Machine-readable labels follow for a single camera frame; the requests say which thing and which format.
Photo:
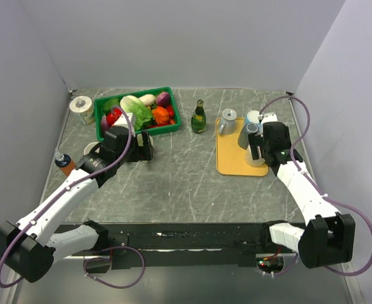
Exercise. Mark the grey mug upside down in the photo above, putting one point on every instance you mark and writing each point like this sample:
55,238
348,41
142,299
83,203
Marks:
227,122

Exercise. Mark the purple onion toy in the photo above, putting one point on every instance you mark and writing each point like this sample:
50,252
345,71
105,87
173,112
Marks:
163,99

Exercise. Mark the orange spray bottle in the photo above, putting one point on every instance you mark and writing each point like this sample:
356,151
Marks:
64,162

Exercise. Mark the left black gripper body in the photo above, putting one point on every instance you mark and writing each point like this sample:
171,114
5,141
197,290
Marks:
131,156

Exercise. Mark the green glass bottle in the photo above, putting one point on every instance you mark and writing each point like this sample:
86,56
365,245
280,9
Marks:
198,119

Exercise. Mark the green bell pepper toy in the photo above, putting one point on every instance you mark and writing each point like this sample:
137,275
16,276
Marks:
109,104

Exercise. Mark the green plastic crate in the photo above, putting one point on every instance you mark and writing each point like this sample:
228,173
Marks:
153,129

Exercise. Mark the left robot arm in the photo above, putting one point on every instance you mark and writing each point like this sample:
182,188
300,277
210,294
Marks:
31,246

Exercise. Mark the purple eggplant toy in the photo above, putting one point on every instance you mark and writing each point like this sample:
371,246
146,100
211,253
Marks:
104,124

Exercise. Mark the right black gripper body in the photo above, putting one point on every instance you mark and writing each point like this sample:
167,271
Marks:
288,138

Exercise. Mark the yellow tray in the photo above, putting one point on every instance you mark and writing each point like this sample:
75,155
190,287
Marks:
230,158

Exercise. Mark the red bell pepper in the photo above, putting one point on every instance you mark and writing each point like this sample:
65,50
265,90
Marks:
113,116

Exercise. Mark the cream ribbed mug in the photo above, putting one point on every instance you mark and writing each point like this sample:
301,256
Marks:
250,161

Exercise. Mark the red chili toy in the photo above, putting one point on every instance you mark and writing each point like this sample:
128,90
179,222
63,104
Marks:
171,113

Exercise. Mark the light blue mug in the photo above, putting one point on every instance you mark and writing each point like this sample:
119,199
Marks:
253,117

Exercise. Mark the white green paper cup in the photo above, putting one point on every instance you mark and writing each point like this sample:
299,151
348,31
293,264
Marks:
83,110

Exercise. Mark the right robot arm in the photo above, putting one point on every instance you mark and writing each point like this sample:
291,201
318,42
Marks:
328,235

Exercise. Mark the green napa cabbage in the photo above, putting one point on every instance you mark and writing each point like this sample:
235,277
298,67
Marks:
143,115

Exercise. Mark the green mug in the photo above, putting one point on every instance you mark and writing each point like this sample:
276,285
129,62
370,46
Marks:
90,147

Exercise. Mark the dark grey blue mug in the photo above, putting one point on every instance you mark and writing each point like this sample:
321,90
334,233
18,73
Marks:
247,129

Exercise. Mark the orange pumpkin toy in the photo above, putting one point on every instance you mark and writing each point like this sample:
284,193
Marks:
161,115

